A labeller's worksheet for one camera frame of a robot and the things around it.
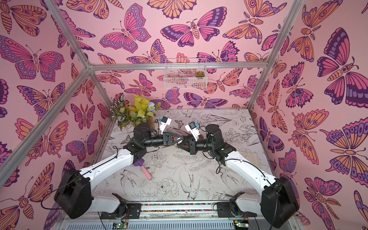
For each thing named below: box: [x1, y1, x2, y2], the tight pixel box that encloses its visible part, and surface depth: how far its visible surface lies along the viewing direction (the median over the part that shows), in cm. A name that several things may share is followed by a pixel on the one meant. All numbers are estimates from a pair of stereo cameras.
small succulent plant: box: [195, 70, 206, 78], surface depth 94 cm
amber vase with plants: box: [109, 92, 161, 130], surface depth 92 cm
